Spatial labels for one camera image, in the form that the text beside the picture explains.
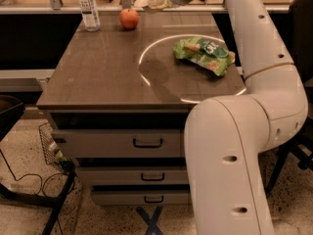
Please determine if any white paper bowl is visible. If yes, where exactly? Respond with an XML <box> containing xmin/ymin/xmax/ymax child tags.
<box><xmin>134</xmin><ymin>0</ymin><xmax>153</xmax><ymax>9</ymax></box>

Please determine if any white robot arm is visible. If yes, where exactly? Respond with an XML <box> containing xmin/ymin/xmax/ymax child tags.
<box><xmin>170</xmin><ymin>0</ymin><xmax>308</xmax><ymax>235</ymax></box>

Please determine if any red apple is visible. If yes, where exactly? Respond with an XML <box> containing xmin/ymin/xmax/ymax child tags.
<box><xmin>119</xmin><ymin>8</ymin><xmax>140</xmax><ymax>29</ymax></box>

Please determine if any green chip bag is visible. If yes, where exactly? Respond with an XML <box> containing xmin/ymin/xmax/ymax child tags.
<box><xmin>173</xmin><ymin>36</ymin><xmax>235</xmax><ymax>76</ymax></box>

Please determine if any clear plastic water bottle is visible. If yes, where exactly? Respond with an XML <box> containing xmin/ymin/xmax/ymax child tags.
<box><xmin>78</xmin><ymin>0</ymin><xmax>100</xmax><ymax>31</ymax></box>

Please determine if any grey drawer cabinet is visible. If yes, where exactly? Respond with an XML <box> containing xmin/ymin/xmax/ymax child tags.
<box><xmin>38</xmin><ymin>12</ymin><xmax>245</xmax><ymax>193</ymax></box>

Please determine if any black office chair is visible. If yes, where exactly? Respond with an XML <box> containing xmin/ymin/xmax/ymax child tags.
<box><xmin>265</xmin><ymin>0</ymin><xmax>313</xmax><ymax>196</ymax></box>

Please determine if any top grey drawer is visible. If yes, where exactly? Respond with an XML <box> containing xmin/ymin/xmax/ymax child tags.
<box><xmin>53</xmin><ymin>129</ymin><xmax>183</xmax><ymax>158</ymax></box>

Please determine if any grey drawer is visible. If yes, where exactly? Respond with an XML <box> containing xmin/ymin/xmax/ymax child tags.
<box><xmin>53</xmin><ymin>129</ymin><xmax>183</xmax><ymax>158</ymax></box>
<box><xmin>76</xmin><ymin>166</ymin><xmax>188</xmax><ymax>186</ymax></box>
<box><xmin>91</xmin><ymin>190</ymin><xmax>191</xmax><ymax>206</ymax></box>

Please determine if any middle grey drawer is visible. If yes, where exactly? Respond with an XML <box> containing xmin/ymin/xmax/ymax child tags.
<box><xmin>76</xmin><ymin>166</ymin><xmax>188</xmax><ymax>186</ymax></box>

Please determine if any bottom grey drawer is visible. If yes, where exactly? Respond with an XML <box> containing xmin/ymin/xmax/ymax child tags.
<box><xmin>91</xmin><ymin>190</ymin><xmax>191</xmax><ymax>206</ymax></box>

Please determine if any blue tape cross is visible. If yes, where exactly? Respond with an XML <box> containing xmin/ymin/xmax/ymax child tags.
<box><xmin>136</xmin><ymin>206</ymin><xmax>164</xmax><ymax>235</ymax></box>

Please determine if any wire mesh basket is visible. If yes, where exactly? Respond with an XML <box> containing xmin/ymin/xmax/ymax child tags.
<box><xmin>39</xmin><ymin>122</ymin><xmax>72</xmax><ymax>173</ymax></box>

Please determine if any black cable on floor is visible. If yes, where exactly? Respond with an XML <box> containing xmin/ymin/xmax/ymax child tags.
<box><xmin>0</xmin><ymin>147</ymin><xmax>76</xmax><ymax>198</ymax></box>

